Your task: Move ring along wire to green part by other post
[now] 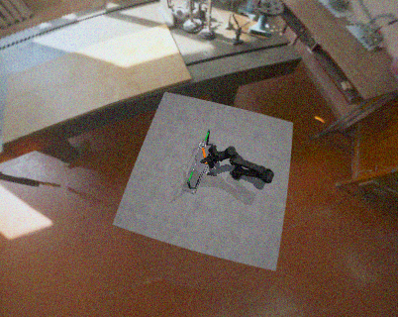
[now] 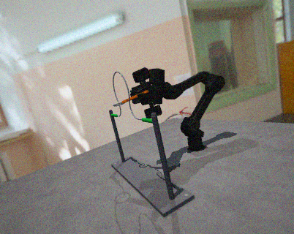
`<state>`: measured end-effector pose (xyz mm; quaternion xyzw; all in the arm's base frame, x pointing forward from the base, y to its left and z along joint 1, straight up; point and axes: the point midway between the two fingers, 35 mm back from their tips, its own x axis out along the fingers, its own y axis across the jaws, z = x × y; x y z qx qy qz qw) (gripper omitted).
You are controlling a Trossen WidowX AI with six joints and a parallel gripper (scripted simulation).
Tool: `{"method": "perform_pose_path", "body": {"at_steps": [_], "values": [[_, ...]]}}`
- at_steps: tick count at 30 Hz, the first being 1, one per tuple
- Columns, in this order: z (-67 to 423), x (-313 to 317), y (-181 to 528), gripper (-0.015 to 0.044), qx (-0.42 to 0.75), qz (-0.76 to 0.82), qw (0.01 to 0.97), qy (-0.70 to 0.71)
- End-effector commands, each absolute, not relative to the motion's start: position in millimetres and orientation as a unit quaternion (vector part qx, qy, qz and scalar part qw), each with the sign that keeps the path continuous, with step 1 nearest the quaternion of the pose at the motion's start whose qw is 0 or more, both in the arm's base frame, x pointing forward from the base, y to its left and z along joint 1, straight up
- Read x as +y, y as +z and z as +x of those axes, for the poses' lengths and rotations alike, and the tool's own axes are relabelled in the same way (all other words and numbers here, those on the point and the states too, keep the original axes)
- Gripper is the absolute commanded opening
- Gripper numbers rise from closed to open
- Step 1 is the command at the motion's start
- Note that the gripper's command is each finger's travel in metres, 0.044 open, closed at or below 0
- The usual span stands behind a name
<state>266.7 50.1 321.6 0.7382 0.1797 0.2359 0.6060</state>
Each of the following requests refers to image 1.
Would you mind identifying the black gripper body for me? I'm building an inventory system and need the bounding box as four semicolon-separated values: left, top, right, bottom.
209;148;225;168

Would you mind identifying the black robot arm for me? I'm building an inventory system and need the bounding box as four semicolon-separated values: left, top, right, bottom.
223;146;274;183

